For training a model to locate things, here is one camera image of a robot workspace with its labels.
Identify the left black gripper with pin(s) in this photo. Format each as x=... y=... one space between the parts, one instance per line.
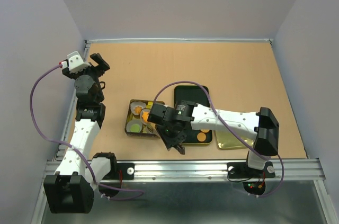
x=100 y=69

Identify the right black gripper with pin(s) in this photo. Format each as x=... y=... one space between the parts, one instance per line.
x=169 y=141

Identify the metal tongs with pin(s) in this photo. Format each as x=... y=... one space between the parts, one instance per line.
x=179 y=148

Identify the orange fish cookie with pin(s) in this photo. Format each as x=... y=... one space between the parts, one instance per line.
x=144 y=116

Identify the orange swirl cookie top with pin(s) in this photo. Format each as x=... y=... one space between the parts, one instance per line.
x=138 y=109

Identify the green round cookie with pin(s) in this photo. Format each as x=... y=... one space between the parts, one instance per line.
x=135 y=128

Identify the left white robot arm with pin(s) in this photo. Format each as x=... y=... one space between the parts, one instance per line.
x=71 y=188

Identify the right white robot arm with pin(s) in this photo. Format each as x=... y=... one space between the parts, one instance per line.
x=258 y=131

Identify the white paper cup centre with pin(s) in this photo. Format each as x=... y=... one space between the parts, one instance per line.
x=142 y=112

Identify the round orange cookie upper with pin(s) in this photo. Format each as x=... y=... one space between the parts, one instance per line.
x=205 y=130

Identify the round orange cookie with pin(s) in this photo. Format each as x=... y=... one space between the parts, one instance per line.
x=205 y=130
x=201 y=137

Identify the round orange cookie lower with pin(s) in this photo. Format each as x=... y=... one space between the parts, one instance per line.
x=201 y=137

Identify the gold cookie tin box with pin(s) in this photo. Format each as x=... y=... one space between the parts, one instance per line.
x=137 y=119

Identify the white paper cup bottom-left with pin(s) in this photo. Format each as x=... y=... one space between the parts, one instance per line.
x=133 y=122

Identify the white paper cup top-left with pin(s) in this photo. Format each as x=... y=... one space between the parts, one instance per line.
x=137 y=103

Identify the black tray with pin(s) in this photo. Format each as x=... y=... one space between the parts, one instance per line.
x=194 y=94

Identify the gold tin lid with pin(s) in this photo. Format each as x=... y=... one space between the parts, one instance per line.
x=227 y=141

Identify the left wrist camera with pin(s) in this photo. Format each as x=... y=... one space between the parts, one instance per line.
x=76 y=63

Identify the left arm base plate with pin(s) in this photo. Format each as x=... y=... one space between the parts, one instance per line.
x=122 y=171

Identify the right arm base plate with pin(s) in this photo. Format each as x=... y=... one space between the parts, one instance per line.
x=240 y=171

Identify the aluminium rail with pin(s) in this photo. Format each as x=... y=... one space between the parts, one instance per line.
x=216 y=170

